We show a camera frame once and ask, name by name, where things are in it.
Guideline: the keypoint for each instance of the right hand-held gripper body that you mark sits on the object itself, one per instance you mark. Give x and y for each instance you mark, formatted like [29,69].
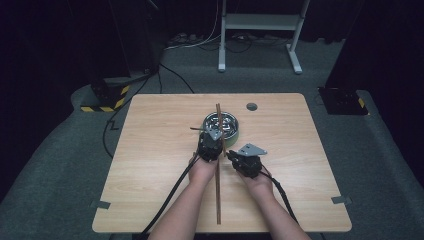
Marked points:
[248,163]

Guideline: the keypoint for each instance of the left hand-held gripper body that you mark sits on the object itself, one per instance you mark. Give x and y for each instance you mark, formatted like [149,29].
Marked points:
[210,148]

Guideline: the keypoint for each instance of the brown wooden chopstick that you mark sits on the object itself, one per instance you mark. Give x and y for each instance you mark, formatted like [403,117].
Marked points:
[196,128]
[220,116]
[218,193]

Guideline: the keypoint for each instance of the metal bowl with green rim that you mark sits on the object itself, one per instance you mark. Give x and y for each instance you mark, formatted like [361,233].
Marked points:
[230,126]

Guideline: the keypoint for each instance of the person's right hand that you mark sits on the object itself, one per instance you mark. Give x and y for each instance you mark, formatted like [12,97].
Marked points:
[258,182]

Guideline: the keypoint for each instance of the person's left hand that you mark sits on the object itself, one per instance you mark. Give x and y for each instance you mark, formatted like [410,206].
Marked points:
[201,171]

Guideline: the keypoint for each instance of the grey round table grommet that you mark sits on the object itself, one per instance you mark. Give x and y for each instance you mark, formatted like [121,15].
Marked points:
[251,106]

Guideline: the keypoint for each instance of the power strip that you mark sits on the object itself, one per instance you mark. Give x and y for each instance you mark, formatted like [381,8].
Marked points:
[185,38]

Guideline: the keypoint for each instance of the grey tape strip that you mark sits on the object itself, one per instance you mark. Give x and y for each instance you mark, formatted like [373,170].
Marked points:
[340,200]
[100,204]

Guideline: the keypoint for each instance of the black yellow striped base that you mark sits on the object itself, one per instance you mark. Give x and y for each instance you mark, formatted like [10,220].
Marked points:
[106,98]

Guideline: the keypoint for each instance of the black box right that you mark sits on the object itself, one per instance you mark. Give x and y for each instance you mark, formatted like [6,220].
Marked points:
[343,101]

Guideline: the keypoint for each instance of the white metal stand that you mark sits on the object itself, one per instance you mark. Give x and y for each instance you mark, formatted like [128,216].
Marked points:
[260,21]

